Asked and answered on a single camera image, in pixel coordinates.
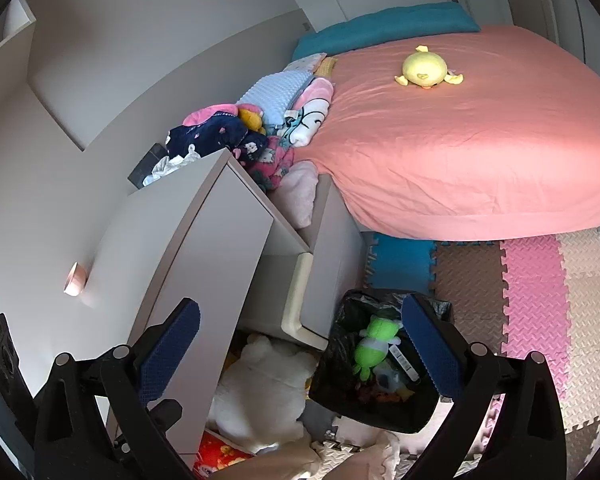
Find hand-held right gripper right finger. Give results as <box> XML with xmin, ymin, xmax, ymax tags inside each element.
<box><xmin>401</xmin><ymin>292</ymin><xmax>567</xmax><ymax>480</ymax></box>

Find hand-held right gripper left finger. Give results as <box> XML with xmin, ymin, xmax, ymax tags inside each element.
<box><xmin>32</xmin><ymin>297</ymin><xmax>203</xmax><ymax>480</ymax></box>

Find grey remote control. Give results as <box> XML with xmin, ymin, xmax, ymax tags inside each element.
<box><xmin>386</xmin><ymin>342</ymin><xmax>421</xmax><ymax>385</ymax></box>

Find green frog plush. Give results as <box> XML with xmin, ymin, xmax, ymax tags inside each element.
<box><xmin>354</xmin><ymin>316</ymin><xmax>403</xmax><ymax>381</ymax></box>

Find bin with black bag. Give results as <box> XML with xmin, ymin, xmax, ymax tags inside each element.
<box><xmin>307</xmin><ymin>287</ymin><xmax>455</xmax><ymax>435</ymax></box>

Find grey cabinet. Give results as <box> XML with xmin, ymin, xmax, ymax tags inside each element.
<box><xmin>87</xmin><ymin>147</ymin><xmax>371</xmax><ymax>448</ymax></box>

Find white plush toy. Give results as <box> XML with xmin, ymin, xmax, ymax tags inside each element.
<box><xmin>207</xmin><ymin>332</ymin><xmax>321</xmax><ymax>453</ymax></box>

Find small pink round object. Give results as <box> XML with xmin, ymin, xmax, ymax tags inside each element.
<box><xmin>64</xmin><ymin>262</ymin><xmax>88</xmax><ymax>296</ymax></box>

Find foam puzzle floor mats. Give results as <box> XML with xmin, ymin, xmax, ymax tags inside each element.
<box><xmin>365</xmin><ymin>227</ymin><xmax>600</xmax><ymax>480</ymax></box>

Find red cartoon printed book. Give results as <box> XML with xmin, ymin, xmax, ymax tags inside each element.
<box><xmin>192</xmin><ymin>430</ymin><xmax>253</xmax><ymax>478</ymax></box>

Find cream foam edge guard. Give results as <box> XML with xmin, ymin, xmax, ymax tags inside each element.
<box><xmin>280</xmin><ymin>251</ymin><xmax>331</xmax><ymax>352</ymax></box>

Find white tissues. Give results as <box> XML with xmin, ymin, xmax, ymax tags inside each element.
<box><xmin>142</xmin><ymin>150</ymin><xmax>201</xmax><ymax>186</ymax></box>

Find bed with pink sheet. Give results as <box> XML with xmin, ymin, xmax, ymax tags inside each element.
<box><xmin>280</xmin><ymin>2</ymin><xmax>600</xmax><ymax>241</ymax></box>

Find pale pink fleece blanket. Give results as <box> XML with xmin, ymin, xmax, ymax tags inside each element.
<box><xmin>275</xmin><ymin>160</ymin><xmax>320</xmax><ymax>231</ymax></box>

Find pink floral cat blanket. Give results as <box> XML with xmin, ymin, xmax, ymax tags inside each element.
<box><xmin>232</xmin><ymin>135</ymin><xmax>296</xmax><ymax>193</ymax></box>

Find navy printed blanket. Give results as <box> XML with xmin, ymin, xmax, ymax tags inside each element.
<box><xmin>165</xmin><ymin>115</ymin><xmax>268</xmax><ymax>166</ymax></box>

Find pink plush cloth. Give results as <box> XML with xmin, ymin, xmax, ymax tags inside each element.
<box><xmin>182</xmin><ymin>103</ymin><xmax>241</xmax><ymax>126</ymax></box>

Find yellow plush toy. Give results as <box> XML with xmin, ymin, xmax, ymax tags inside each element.
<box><xmin>237</xmin><ymin>105</ymin><xmax>267</xmax><ymax>134</ymax></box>

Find white and pink blanket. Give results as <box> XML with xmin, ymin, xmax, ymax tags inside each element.
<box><xmin>280</xmin><ymin>76</ymin><xmax>335</xmax><ymax>147</ymax></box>

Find yellow duck plush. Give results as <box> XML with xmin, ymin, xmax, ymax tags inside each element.
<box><xmin>394</xmin><ymin>45</ymin><xmax>465</xmax><ymax>90</ymax></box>

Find light blue dotted blanket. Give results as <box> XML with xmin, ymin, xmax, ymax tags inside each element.
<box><xmin>236</xmin><ymin>70</ymin><xmax>315</xmax><ymax>128</ymax></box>

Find teal pillow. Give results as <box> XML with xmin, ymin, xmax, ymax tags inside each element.
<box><xmin>291</xmin><ymin>2</ymin><xmax>481</xmax><ymax>61</ymax></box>

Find white wall shelf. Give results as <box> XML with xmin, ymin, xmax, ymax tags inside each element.
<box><xmin>0</xmin><ymin>0</ymin><xmax>38</xmax><ymax>68</ymax></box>

